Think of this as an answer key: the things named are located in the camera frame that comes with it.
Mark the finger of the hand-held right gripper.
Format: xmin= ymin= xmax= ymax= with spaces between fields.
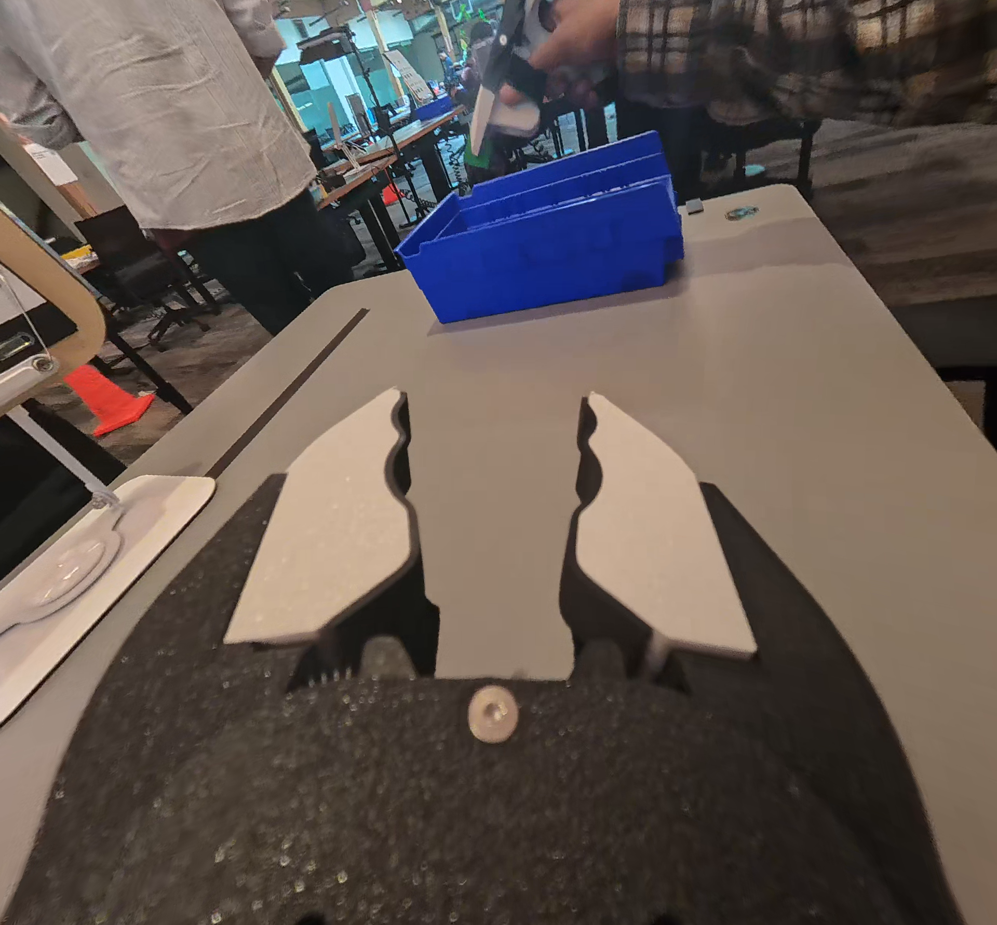
xmin=467 ymin=0 xmax=550 ymax=157

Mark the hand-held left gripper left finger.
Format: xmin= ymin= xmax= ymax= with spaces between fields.
xmin=223 ymin=388 xmax=428 ymax=647

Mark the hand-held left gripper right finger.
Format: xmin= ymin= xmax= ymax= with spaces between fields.
xmin=561 ymin=391 xmax=759 ymax=660

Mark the blue plastic bin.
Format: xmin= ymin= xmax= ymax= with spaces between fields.
xmin=395 ymin=131 xmax=688 ymax=325

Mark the person's right forearm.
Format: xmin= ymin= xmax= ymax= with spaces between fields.
xmin=615 ymin=0 xmax=997 ymax=130

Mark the person's right hand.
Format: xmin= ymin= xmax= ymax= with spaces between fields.
xmin=498 ymin=0 xmax=626 ymax=107

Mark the instruction sign on white stand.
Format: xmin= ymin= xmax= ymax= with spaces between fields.
xmin=0 ymin=115 xmax=217 ymax=725

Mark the black studio light stand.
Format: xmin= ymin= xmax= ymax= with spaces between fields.
xmin=296 ymin=30 xmax=390 ymax=155

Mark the long wooden workbench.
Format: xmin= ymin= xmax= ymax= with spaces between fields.
xmin=312 ymin=111 xmax=472 ymax=272

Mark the orange traffic cone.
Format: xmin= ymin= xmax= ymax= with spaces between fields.
xmin=64 ymin=364 xmax=155 ymax=438

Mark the black office chair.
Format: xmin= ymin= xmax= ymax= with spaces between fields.
xmin=78 ymin=205 xmax=223 ymax=353

